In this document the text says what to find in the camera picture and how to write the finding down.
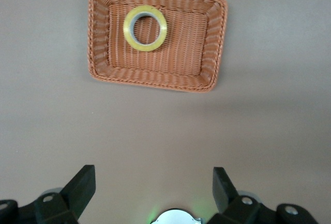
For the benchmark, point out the brown table cover sheet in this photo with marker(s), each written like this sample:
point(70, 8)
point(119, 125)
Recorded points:
point(51, 131)

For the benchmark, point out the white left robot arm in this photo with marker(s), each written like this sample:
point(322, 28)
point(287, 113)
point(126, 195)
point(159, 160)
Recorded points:
point(175, 218)

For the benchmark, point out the brown wicker basket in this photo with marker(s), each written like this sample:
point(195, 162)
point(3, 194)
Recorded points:
point(181, 53)

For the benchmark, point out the clear yellowish tape roll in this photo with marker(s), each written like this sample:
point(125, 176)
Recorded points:
point(163, 31)

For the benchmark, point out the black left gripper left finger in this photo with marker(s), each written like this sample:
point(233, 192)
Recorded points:
point(80, 187)

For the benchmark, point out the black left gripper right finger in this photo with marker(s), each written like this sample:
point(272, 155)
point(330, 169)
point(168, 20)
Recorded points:
point(222, 187)

